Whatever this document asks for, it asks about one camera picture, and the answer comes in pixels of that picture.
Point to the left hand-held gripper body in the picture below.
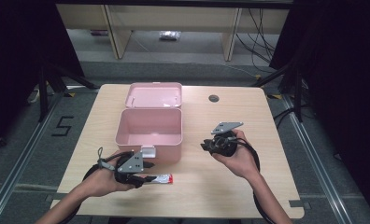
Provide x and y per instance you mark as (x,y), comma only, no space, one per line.
(130,163)

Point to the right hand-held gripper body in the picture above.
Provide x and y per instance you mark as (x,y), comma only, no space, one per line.
(223,144)

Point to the red and white ointment tube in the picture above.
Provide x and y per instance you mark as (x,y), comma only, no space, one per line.
(163,179)

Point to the pink storage box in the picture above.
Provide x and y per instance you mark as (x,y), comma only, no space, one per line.
(152,130)

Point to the person's right hand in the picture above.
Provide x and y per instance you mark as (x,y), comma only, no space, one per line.
(240,163)

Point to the person's left hand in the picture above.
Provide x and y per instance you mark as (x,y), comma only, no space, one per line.
(103,183)

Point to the yellow black floor tape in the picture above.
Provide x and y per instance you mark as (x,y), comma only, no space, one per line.
(70,94)
(276,96)

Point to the black metal stand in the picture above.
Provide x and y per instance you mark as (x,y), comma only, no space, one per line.
(297,93)
(43,93)

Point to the grey tape patch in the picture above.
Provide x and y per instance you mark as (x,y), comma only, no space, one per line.
(296,204)

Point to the silver foil packet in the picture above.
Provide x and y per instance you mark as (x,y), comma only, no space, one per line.
(170,35)

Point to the beige wooden desk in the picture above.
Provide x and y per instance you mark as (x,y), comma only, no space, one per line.
(173,18)

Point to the black curtain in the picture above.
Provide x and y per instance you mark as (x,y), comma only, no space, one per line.
(18,62)
(345,77)

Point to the aluminium floor rail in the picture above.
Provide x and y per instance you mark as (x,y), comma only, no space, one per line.
(317,168)
(21,161)

